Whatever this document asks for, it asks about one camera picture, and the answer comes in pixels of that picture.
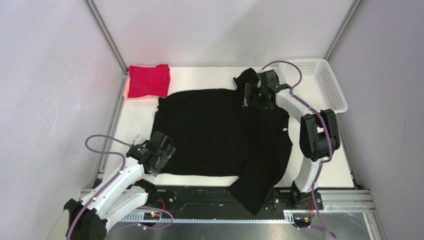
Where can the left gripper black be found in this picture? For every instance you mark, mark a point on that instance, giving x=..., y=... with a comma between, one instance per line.
x=166, y=154

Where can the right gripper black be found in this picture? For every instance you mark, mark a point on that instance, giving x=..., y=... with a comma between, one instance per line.
x=249, y=91

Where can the black t shirt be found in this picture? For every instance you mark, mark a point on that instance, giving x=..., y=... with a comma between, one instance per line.
x=215, y=136

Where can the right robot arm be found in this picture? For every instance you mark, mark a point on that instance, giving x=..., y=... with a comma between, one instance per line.
x=318, y=137

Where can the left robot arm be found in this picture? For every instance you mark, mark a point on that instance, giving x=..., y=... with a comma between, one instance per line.
x=125, y=190

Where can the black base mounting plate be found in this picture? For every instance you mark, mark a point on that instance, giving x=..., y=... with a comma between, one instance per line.
x=195, y=203

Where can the white plastic basket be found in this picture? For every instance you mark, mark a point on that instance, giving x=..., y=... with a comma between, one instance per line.
x=315, y=83

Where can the folded peach t shirt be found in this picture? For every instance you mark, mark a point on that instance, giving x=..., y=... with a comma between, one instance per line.
x=139, y=88

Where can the folded red t shirt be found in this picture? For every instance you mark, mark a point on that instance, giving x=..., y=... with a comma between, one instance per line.
x=159, y=74

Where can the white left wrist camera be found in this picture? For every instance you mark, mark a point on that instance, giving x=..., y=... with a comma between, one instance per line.
x=139, y=141

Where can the aluminium frame post right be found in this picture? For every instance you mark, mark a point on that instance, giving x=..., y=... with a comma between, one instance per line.
x=343, y=28

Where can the aluminium frame post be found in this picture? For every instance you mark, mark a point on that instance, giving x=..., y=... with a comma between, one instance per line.
x=343, y=28
x=106, y=34

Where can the aluminium front rail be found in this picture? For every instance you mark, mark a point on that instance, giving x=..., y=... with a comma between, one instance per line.
x=336, y=201

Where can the aluminium frame post left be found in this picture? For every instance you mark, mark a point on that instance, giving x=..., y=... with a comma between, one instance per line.
x=106, y=34

